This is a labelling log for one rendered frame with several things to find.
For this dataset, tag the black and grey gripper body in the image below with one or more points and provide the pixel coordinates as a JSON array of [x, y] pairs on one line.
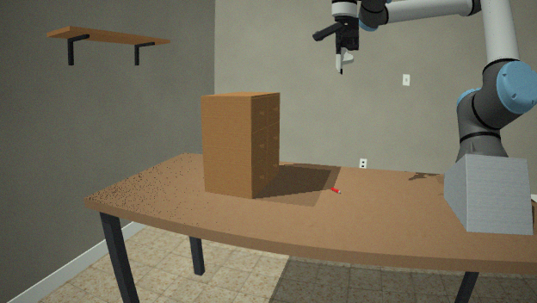
[[349, 34]]

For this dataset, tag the brown chest of drawers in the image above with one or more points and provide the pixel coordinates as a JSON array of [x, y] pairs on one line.
[[226, 127]]

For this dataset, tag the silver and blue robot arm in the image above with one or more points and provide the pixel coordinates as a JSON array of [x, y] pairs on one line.
[[509, 89]]

